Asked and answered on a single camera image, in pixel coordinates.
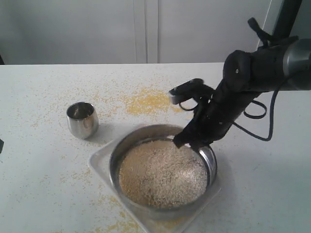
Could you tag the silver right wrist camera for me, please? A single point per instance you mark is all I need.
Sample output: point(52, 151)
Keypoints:
point(184, 91)

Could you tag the stainless steel cup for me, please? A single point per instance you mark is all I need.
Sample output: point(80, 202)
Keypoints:
point(82, 120)

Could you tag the white square plastic tray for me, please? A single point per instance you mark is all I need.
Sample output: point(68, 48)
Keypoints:
point(99, 163)

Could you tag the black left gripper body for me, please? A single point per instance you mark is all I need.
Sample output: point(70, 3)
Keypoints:
point(1, 145)

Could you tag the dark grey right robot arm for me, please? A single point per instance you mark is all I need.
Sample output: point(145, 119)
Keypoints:
point(282, 67)

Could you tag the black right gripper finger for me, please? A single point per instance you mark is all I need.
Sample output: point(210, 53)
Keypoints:
point(187, 135)
point(198, 147)

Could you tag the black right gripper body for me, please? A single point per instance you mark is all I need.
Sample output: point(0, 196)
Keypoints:
point(228, 100)

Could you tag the white cabinet doors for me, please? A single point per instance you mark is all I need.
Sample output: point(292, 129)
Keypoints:
point(130, 31)

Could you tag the round steel mesh sieve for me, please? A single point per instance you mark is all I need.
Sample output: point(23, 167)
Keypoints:
point(153, 133)

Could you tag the spilled yellow grain pile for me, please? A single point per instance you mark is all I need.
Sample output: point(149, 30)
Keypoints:
point(148, 102)

